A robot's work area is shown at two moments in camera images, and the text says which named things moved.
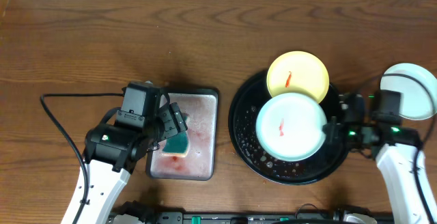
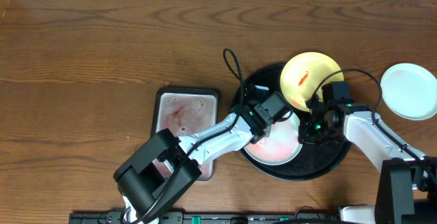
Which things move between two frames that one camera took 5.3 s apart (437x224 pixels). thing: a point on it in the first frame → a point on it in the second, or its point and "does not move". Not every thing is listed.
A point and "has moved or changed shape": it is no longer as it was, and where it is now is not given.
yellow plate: (298, 72) has moved or changed shape
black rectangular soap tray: (199, 108) does not move
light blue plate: (289, 127) has moved or changed shape
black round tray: (244, 110) → (269, 76)
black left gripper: (172, 118) → (261, 136)
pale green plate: (418, 86) does not move
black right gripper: (335, 134) → (306, 136)
